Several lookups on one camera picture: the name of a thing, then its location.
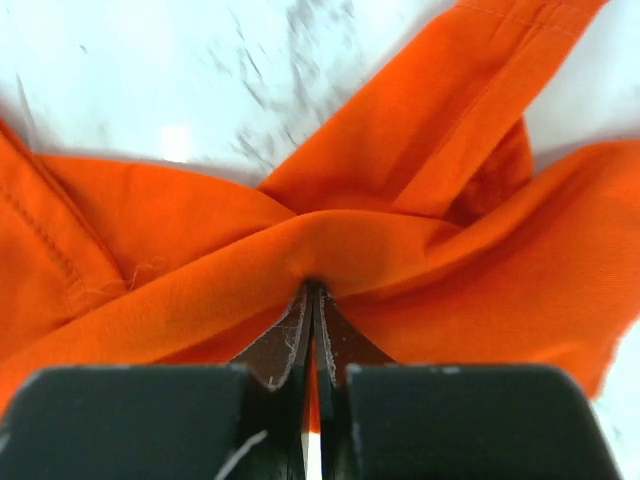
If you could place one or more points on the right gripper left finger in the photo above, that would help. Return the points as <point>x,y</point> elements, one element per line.
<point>239,420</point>

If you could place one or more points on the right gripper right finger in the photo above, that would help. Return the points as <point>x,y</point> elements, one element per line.
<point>382,420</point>

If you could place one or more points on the orange t shirt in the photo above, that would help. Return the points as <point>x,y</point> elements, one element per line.
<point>416,204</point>

